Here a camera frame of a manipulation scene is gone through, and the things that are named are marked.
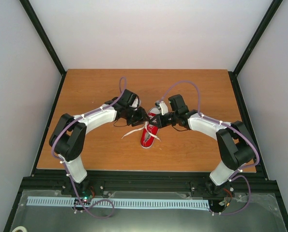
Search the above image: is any white shoelace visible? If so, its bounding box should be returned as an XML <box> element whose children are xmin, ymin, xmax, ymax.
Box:
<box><xmin>121</xmin><ymin>120</ymin><xmax>162</xmax><ymax>143</ymax></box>

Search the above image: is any red canvas sneaker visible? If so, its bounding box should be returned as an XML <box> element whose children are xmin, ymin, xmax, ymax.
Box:
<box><xmin>140</xmin><ymin>107</ymin><xmax>160</xmax><ymax>148</ymax></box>

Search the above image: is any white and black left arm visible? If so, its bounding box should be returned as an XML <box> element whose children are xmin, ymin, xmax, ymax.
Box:
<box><xmin>49</xmin><ymin>89</ymin><xmax>148</xmax><ymax>195</ymax></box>

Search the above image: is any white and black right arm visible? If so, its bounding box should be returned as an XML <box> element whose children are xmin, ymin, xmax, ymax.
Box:
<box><xmin>149</xmin><ymin>94</ymin><xmax>258</xmax><ymax>196</ymax></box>

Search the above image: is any white tape roll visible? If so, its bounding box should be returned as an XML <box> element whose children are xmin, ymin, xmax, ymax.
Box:
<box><xmin>12</xmin><ymin>226</ymin><xmax>27</xmax><ymax>232</ymax></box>

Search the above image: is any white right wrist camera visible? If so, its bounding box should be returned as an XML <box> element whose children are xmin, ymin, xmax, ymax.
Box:
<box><xmin>155</xmin><ymin>101</ymin><xmax>168</xmax><ymax>116</ymax></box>

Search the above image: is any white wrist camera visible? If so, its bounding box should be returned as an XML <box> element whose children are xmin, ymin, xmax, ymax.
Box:
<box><xmin>155</xmin><ymin>101</ymin><xmax>168</xmax><ymax>116</ymax></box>
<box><xmin>131</xmin><ymin>97</ymin><xmax>141</xmax><ymax>108</ymax></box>

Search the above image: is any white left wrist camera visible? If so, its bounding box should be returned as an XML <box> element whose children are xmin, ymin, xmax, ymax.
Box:
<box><xmin>131</xmin><ymin>97</ymin><xmax>141</xmax><ymax>108</ymax></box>

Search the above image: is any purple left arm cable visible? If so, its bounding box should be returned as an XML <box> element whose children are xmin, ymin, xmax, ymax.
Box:
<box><xmin>51</xmin><ymin>76</ymin><xmax>127</xmax><ymax>218</ymax></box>

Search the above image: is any white slotted cable duct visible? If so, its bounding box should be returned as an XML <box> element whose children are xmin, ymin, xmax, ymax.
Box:
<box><xmin>26</xmin><ymin>196</ymin><xmax>210</xmax><ymax>211</ymax></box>

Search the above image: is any black aluminium cage frame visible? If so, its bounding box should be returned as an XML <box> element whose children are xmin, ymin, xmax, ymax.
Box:
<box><xmin>3</xmin><ymin>0</ymin><xmax>288</xmax><ymax>232</ymax></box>

